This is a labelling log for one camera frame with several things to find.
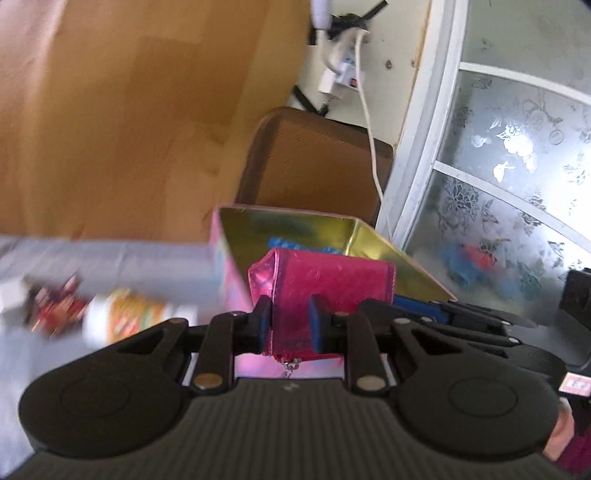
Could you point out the white plug-in bulb lamp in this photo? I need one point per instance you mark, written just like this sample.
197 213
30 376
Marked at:
320 18

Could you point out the brown chair back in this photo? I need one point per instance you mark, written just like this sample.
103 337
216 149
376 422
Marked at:
314 166

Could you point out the blue patterned item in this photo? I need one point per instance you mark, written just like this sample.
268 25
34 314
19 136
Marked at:
300 243

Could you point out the pink glitter zip pouch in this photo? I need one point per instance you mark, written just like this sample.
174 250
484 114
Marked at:
332 281

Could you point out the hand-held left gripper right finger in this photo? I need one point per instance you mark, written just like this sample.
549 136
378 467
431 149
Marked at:
317 324

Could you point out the white power strip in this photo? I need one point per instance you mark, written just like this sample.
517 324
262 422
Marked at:
351 62

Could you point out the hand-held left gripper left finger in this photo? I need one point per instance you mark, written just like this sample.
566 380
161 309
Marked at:
264 319

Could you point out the striped bed sheet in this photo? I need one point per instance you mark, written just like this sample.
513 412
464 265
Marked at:
46 364

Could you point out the person's right hand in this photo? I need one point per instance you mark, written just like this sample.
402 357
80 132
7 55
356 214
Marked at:
561 429

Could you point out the white bottle with colourful label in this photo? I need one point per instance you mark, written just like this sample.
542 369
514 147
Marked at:
134 316

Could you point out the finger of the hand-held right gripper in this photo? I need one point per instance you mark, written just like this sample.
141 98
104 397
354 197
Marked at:
418 307
485 334

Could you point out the red and blue blurred object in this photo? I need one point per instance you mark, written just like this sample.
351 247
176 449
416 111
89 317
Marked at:
478 261

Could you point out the pink biscuit tin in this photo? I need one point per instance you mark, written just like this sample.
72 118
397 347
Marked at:
369 240

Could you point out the wood-grain wall panel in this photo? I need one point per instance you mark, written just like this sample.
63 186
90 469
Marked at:
115 115

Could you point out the white-framed frosted glass door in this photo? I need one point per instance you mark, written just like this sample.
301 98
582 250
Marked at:
508 138

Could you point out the dark red small packet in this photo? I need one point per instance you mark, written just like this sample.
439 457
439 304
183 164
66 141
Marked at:
57 304

